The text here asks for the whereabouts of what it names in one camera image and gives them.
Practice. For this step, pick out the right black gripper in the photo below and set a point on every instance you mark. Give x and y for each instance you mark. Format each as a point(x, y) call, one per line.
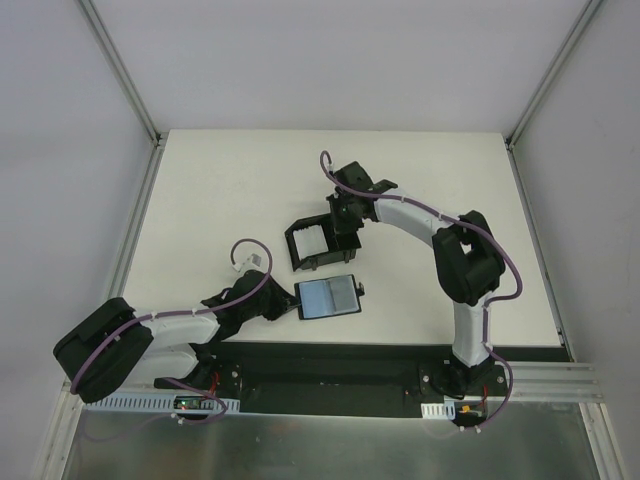
point(341, 232)

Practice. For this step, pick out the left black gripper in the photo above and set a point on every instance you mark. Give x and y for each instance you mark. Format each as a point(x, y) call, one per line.
point(279, 301)

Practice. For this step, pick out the black card tray box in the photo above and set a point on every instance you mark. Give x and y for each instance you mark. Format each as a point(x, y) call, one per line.
point(342, 248)

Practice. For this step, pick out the black leather card holder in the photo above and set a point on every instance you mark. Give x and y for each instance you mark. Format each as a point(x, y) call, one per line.
point(329, 297)

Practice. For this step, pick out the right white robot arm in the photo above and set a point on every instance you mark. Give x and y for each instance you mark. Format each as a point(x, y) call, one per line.
point(468, 261)

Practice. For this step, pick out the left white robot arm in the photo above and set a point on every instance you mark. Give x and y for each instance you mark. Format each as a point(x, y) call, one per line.
point(113, 347)

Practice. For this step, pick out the white credit card stack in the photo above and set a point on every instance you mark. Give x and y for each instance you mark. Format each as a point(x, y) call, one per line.
point(310, 241)

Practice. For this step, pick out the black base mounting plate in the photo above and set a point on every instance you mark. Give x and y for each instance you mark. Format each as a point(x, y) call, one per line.
point(389, 381)

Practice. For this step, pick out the left electronics board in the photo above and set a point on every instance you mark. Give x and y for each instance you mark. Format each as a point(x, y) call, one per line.
point(194, 403)

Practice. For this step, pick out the electronics board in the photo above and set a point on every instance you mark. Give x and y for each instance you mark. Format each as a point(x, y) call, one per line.
point(194, 403)
point(478, 410)

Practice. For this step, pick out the right electronics board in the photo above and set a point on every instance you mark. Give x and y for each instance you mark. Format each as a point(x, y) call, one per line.
point(478, 410)

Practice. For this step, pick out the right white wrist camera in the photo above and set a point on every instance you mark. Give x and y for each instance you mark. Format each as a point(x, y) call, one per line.
point(331, 168)

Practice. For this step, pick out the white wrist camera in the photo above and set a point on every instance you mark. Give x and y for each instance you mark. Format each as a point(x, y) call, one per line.
point(254, 262)
point(331, 168)

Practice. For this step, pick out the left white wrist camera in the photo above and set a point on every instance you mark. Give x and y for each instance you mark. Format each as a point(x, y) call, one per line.
point(254, 262)

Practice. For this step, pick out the left white cable duct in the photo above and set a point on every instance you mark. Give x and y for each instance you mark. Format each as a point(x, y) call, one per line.
point(155, 403)

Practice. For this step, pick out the white cable duct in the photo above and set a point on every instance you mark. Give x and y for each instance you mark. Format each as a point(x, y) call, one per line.
point(155, 403)
point(438, 411)

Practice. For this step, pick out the left aluminium side rail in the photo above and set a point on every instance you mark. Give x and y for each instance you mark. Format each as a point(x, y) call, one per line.
point(128, 240)

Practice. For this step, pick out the aluminium side rail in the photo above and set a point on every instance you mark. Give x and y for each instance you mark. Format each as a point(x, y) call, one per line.
point(543, 267)
point(128, 240)

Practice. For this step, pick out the right aluminium side rail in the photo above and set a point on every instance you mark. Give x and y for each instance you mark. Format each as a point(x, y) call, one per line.
point(543, 267)

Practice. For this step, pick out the right white cable duct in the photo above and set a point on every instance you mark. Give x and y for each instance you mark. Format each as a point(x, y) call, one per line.
point(438, 411)

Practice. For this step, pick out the front aluminium extrusion rail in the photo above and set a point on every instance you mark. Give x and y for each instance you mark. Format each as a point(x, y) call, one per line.
point(553, 382)

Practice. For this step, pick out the left aluminium frame post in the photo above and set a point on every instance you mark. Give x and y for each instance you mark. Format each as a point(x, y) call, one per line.
point(118, 68)

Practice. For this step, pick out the aluminium frame post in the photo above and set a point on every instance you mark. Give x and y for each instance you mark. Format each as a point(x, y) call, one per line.
point(118, 68)
point(567, 47)

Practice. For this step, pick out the right aluminium frame post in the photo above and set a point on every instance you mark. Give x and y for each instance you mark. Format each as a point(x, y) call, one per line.
point(567, 47)

